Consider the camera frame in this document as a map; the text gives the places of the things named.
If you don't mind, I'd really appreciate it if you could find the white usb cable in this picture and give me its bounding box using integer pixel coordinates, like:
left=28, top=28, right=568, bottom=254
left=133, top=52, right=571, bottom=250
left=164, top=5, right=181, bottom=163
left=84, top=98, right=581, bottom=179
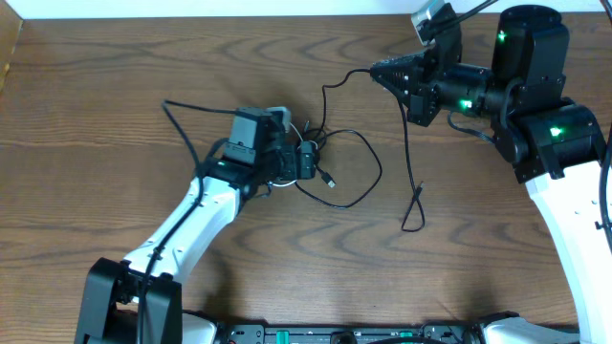
left=267, top=121, right=319, bottom=188

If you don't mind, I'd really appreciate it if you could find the black usb cable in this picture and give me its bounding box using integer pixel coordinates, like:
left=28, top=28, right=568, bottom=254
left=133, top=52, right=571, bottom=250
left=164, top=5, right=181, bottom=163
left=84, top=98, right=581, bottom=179
left=294, top=128, right=383, bottom=210
left=303, top=68, right=426, bottom=233

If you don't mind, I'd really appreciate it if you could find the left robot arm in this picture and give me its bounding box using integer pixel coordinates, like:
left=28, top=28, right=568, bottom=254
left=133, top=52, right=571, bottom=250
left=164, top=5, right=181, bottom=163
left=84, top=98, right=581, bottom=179
left=75, top=107, right=316, bottom=343

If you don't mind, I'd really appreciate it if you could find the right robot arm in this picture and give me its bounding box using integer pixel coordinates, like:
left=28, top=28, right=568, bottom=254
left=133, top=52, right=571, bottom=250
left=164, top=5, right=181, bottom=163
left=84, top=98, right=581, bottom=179
left=369, top=1, right=611, bottom=343

